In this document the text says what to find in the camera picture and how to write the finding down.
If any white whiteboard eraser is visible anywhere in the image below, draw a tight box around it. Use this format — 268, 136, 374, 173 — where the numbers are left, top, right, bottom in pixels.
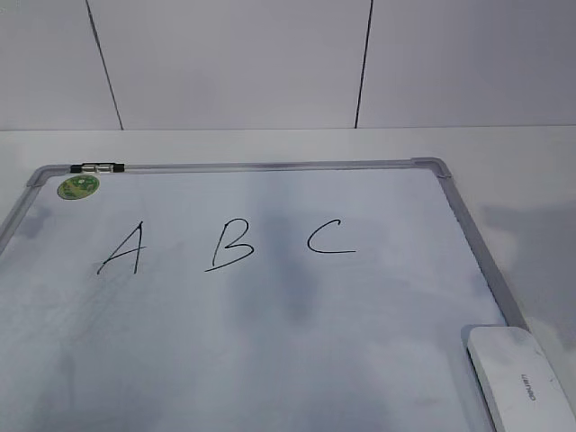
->
467, 326, 575, 432

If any whiteboard with aluminium frame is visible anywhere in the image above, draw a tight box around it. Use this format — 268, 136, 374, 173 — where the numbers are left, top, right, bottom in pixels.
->
1, 157, 535, 431

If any black and silver marker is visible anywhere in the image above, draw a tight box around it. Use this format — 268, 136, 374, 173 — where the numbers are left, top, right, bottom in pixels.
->
69, 163, 125, 174

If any green round magnet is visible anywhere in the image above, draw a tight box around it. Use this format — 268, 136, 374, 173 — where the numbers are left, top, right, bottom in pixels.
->
57, 175, 100, 201

